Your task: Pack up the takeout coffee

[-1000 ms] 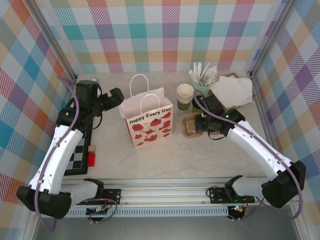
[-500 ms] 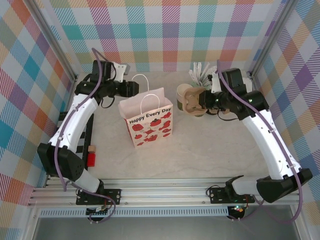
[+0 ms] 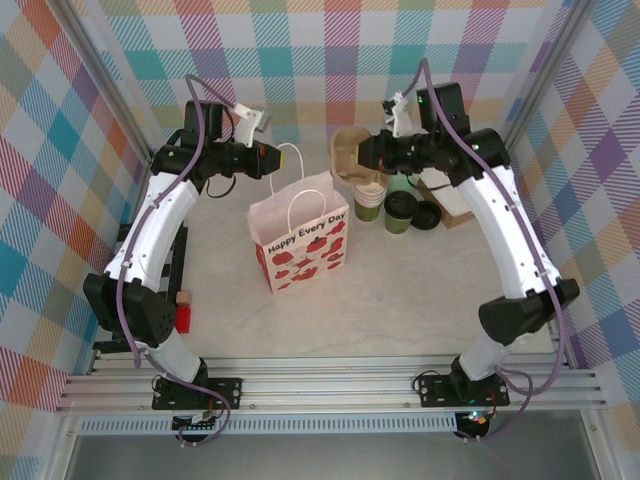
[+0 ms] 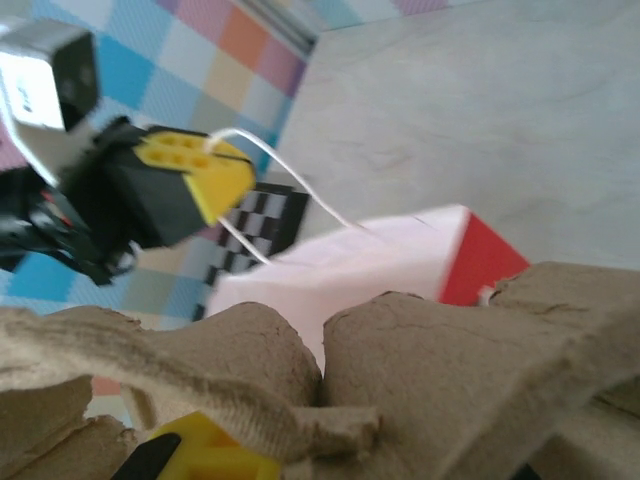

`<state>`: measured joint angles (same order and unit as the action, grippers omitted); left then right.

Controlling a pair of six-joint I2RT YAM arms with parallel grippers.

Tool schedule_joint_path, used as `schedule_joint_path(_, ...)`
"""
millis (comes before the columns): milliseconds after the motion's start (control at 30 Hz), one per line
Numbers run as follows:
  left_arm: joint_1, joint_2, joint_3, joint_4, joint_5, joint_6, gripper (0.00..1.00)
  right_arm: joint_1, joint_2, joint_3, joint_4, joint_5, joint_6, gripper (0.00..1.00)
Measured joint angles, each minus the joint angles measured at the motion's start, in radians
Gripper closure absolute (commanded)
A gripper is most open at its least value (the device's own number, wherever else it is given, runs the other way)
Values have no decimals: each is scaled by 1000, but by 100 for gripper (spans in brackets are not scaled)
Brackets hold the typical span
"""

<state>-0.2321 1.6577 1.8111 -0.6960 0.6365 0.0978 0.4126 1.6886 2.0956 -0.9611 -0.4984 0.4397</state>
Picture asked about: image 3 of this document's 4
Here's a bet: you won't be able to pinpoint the brown pulp cup carrier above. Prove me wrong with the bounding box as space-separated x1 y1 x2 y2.
328 127 391 187

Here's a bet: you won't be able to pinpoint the white paper napkins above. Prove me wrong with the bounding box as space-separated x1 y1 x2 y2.
432 187 471 216

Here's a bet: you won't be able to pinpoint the black plastic cup lid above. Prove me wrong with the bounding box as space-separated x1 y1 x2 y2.
383 191 419 220

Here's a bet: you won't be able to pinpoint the green paper coffee cup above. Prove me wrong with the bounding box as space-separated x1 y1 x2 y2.
383 191 419 235

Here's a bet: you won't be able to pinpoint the white red-flower paper bag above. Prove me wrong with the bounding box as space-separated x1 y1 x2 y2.
246 142 351 298

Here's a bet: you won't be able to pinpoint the stack of paper cups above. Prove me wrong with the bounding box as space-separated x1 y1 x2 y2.
353 180 389 224

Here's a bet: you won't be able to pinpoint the brown cardboard box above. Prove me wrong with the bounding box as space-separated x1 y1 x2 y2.
417 174 474 230

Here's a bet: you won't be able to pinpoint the black white checkerboard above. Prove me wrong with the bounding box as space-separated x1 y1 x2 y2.
92 224 190 351

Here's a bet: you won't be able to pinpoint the small circuit board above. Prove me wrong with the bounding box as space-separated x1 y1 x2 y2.
172 412 224 434

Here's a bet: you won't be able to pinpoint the circuit board with lights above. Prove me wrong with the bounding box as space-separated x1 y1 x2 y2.
457 409 494 437

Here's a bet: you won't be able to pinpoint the grey metal panel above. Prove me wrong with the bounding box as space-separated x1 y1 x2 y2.
49 433 601 480

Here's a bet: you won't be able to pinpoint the aluminium frame post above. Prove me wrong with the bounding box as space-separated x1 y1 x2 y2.
58 0 156 166
501 0 594 151

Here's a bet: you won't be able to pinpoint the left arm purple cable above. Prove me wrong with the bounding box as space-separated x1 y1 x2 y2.
118 73 246 449

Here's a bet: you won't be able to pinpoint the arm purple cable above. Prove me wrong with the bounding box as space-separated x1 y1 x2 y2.
118 73 246 449
399 57 574 444

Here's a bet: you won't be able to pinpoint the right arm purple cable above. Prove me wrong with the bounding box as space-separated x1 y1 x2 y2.
399 57 574 444

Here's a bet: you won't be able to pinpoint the wide grooved aluminium rail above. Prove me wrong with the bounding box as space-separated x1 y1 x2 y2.
55 355 610 415

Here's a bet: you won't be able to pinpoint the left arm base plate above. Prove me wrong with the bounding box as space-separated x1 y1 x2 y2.
151 375 245 412

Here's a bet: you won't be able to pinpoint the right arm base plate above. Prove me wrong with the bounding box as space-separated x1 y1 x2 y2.
418 373 511 409

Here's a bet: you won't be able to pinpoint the white slotted cable duct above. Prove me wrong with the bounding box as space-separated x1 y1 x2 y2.
77 417 459 435

